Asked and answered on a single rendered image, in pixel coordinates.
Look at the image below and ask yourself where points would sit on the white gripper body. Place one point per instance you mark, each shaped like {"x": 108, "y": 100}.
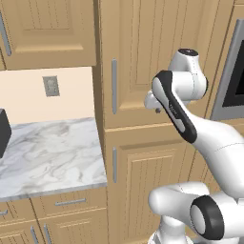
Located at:
{"x": 150, "y": 100}

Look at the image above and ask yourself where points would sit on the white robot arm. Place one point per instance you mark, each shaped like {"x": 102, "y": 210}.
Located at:
{"x": 219, "y": 149}

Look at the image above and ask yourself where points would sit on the tall light wood pantry door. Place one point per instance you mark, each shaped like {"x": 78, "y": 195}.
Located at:
{"x": 143, "y": 47}

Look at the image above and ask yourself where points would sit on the short light wood pantry door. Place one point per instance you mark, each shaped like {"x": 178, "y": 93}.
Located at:
{"x": 136, "y": 178}

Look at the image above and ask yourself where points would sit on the light wood oven cabinet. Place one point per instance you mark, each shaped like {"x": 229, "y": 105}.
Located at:
{"x": 224, "y": 12}

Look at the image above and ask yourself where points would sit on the wide light wood drawer front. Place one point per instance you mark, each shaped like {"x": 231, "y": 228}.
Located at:
{"x": 92, "y": 198}

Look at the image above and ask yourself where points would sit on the light wood base cupboard door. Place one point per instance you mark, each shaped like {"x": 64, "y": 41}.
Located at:
{"x": 79, "y": 227}
{"x": 14, "y": 233}

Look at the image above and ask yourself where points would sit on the black countertop appliance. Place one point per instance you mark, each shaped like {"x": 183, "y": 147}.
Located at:
{"x": 4, "y": 132}

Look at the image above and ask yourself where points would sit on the narrow light wood drawer front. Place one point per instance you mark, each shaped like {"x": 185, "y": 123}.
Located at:
{"x": 19, "y": 211}

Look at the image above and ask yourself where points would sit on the stainless steel wall oven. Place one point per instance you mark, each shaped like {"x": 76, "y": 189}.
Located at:
{"x": 233, "y": 79}

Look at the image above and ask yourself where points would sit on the grey wall power outlet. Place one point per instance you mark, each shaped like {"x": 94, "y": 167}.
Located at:
{"x": 51, "y": 86}

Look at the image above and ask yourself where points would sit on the light wood wall cupboard door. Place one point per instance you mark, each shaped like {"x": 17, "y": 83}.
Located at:
{"x": 47, "y": 28}

